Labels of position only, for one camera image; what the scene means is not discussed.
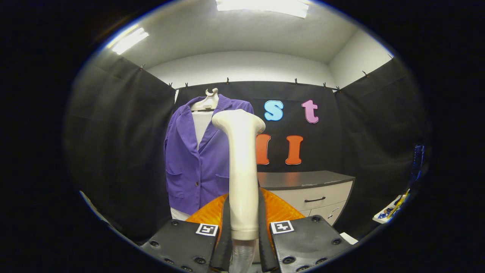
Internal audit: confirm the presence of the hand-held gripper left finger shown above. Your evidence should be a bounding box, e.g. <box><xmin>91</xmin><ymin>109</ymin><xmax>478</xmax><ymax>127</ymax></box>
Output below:
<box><xmin>140</xmin><ymin>193</ymin><xmax>232</xmax><ymax>273</ymax></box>

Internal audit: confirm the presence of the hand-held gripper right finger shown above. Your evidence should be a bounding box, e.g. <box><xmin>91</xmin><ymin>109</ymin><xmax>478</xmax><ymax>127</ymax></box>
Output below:
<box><xmin>258</xmin><ymin>187</ymin><xmax>353</xmax><ymax>273</ymax></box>

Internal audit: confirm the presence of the purple corduroy jacket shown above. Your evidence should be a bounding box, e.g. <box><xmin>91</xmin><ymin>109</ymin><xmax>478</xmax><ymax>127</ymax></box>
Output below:
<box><xmin>164</xmin><ymin>94</ymin><xmax>254</xmax><ymax>216</ymax></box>

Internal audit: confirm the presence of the white garment steamer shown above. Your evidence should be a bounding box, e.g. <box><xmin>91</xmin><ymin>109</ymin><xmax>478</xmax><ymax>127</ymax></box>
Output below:
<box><xmin>211</xmin><ymin>110</ymin><xmax>266</xmax><ymax>240</ymax></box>

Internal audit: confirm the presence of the cream clothes hanger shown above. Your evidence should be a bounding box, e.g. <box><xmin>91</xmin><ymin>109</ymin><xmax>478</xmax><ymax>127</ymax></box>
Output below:
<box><xmin>190</xmin><ymin>88</ymin><xmax>219</xmax><ymax>112</ymax></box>

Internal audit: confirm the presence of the white cabinet with grey top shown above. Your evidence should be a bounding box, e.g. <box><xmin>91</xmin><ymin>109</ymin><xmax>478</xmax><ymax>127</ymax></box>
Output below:
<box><xmin>257</xmin><ymin>171</ymin><xmax>356</xmax><ymax>226</ymax></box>

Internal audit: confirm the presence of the white tray of small items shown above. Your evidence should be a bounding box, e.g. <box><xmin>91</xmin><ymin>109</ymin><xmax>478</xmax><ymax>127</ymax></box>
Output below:
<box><xmin>372</xmin><ymin>190</ymin><xmax>411</xmax><ymax>224</ymax></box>

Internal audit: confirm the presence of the white ironing form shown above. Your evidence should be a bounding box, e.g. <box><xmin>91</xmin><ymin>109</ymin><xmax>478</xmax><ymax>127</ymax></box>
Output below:
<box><xmin>171</xmin><ymin>111</ymin><xmax>214</xmax><ymax>221</ymax></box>

